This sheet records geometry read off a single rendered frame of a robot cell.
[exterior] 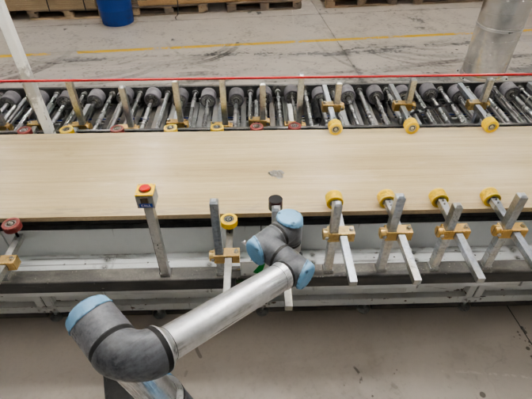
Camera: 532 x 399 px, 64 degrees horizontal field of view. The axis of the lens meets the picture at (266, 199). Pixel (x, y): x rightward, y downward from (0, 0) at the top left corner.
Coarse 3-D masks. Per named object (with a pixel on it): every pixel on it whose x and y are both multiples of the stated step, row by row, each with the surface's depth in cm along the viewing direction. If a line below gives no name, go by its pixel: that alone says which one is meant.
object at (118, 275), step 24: (336, 264) 203; (360, 264) 203; (456, 264) 203; (480, 264) 201; (504, 264) 203; (0, 288) 196; (24, 288) 197; (48, 288) 197; (72, 288) 198; (96, 288) 198; (120, 288) 199; (144, 288) 199; (168, 288) 200; (192, 288) 200; (216, 288) 201
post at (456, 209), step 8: (456, 208) 173; (448, 216) 180; (456, 216) 176; (448, 224) 180; (456, 224) 180; (440, 240) 188; (448, 240) 186; (440, 248) 190; (432, 256) 197; (440, 256) 194; (432, 264) 197
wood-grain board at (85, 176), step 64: (384, 128) 255; (448, 128) 255; (512, 128) 255; (0, 192) 211; (64, 192) 211; (128, 192) 211; (192, 192) 211; (256, 192) 211; (320, 192) 211; (448, 192) 211; (512, 192) 211
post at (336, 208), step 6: (336, 204) 171; (336, 210) 172; (336, 216) 174; (330, 222) 180; (336, 222) 177; (330, 228) 180; (336, 228) 179; (330, 246) 187; (330, 252) 189; (330, 258) 192; (324, 264) 199; (330, 264) 195
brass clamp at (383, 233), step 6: (384, 228) 183; (402, 228) 183; (378, 234) 186; (384, 234) 182; (390, 234) 182; (396, 234) 182; (408, 234) 182; (390, 240) 184; (396, 240) 184; (408, 240) 184
